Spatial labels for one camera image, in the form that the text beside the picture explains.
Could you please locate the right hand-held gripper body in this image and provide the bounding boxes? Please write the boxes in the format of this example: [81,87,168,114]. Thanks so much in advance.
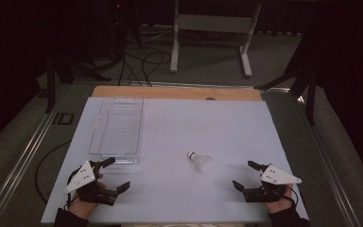
[243,164,303,203]

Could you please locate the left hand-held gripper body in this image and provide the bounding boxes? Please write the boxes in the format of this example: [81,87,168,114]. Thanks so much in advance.
[64,160,119,206]

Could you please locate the clear plastic tray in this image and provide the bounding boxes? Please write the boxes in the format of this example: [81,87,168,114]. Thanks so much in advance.
[88,96,145,166]

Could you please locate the white shuttlecock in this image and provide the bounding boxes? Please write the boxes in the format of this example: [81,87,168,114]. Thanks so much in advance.
[186,150,215,174]

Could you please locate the person's right hand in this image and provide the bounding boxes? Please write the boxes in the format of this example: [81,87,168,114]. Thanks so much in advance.
[264,184,296,215]

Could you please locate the person's left hand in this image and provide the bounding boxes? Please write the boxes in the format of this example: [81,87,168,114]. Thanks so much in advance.
[68,195,100,219]

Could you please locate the white board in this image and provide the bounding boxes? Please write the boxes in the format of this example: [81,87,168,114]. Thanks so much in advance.
[41,96,310,225]

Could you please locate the black tripod stand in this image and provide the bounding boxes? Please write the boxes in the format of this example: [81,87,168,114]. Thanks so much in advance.
[254,46,319,127]
[42,37,112,114]

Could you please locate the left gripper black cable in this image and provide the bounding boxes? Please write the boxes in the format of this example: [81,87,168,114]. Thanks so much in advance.
[63,168,80,212]

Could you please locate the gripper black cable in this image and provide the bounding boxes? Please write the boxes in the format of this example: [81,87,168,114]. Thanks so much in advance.
[282,185,300,207]
[63,168,80,212]

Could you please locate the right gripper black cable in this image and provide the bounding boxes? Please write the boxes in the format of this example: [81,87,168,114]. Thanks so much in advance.
[282,185,300,207]

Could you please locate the black cable loop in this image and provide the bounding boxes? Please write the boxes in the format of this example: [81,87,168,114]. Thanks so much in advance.
[33,140,73,204]

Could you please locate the aluminium rail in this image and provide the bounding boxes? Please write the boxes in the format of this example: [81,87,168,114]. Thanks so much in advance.
[0,84,69,227]
[291,89,362,227]

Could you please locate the black floor bracket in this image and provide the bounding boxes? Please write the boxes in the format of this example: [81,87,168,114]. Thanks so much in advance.
[51,112,76,126]

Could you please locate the black floor cables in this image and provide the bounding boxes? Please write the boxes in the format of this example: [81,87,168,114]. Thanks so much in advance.
[117,29,173,88]

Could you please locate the white metal stand frame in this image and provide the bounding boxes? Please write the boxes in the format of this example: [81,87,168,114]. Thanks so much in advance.
[169,0,263,79]

